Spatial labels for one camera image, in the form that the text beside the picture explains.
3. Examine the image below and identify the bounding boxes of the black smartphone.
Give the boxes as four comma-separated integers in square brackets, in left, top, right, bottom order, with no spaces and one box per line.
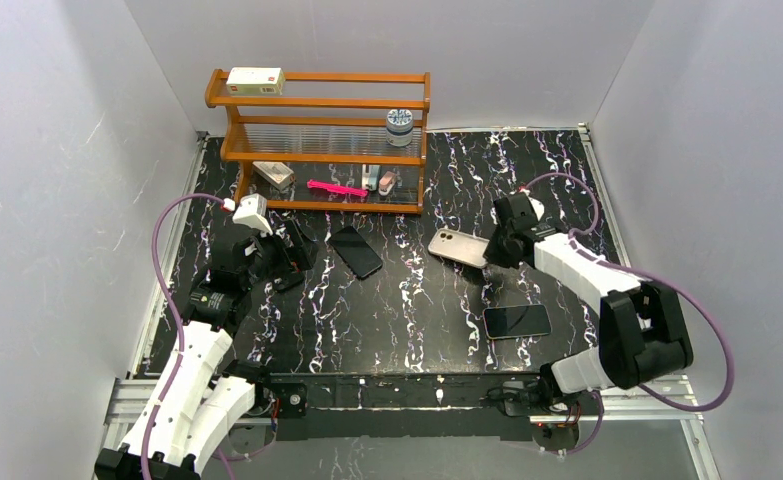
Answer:
[328,226,383,280]

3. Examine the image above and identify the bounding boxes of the beige phone case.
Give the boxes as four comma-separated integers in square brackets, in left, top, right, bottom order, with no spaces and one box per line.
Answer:
[427,228,488,269]

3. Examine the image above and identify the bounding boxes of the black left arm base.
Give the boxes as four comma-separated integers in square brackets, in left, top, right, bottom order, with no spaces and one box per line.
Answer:
[223,360,307,462]

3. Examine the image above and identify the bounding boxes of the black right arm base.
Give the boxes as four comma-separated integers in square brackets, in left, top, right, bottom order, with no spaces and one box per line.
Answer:
[482,378,605,458]

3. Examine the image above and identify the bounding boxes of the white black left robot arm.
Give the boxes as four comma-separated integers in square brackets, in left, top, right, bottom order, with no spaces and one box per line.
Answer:
[94,220,318,479]

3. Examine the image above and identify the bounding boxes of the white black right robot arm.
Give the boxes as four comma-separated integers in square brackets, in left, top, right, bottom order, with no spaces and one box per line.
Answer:
[484,193,693,405]

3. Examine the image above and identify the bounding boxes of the black phone with light edge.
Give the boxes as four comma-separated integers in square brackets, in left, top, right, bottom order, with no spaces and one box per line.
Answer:
[483,304,552,340]

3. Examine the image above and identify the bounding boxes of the pink comb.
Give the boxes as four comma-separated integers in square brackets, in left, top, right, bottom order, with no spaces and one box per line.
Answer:
[306,179,369,198]

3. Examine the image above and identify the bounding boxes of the small grey white box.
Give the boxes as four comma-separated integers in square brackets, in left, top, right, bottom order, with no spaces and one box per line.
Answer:
[253,161,295,192]

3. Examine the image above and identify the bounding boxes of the small white blue box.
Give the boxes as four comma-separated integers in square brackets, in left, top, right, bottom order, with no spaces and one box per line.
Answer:
[361,164,380,192]

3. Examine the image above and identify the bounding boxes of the pink white stapler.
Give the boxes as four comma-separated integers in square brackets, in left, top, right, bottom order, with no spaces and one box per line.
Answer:
[377,171,398,197]

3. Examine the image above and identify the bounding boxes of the orange wooden shelf rack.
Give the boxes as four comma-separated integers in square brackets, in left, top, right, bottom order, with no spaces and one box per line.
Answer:
[205,69,431,215]

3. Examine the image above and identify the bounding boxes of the round blue white tin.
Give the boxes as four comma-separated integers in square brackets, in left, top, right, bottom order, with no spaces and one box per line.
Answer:
[386,109,414,147]

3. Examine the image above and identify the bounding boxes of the white red box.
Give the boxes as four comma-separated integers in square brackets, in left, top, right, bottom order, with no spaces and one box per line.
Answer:
[226,67,286,96]

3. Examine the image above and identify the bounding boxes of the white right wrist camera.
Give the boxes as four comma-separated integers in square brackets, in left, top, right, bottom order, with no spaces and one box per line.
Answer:
[519,188,545,222]

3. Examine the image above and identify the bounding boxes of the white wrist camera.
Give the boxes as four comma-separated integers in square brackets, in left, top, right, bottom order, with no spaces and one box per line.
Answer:
[519,188,545,222]
[232,193,273,235]

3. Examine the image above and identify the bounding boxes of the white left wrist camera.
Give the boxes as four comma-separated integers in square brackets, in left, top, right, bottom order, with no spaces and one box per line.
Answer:
[232,193,273,235]

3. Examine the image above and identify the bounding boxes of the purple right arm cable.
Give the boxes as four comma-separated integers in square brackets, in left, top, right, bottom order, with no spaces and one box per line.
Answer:
[522,172,737,457]

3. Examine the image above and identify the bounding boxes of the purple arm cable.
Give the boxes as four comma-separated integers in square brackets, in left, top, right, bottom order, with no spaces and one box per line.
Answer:
[140,193,237,480]
[522,172,737,457]

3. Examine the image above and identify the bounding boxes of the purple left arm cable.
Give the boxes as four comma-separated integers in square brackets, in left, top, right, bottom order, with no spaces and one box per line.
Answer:
[140,193,237,480]

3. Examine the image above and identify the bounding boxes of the aluminium front frame rail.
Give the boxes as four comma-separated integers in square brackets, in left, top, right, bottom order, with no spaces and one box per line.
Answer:
[103,372,721,479]

